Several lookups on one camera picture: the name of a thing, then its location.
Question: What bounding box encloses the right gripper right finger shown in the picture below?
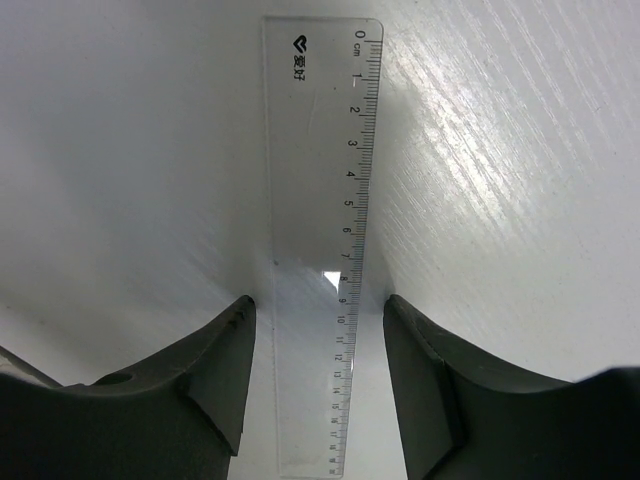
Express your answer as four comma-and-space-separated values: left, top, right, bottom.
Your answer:
383, 295, 639, 479

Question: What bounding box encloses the clear plastic ruler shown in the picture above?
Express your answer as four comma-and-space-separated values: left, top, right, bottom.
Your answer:
263, 16, 384, 479

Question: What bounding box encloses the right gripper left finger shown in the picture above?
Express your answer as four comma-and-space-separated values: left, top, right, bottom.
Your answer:
1, 295, 256, 479

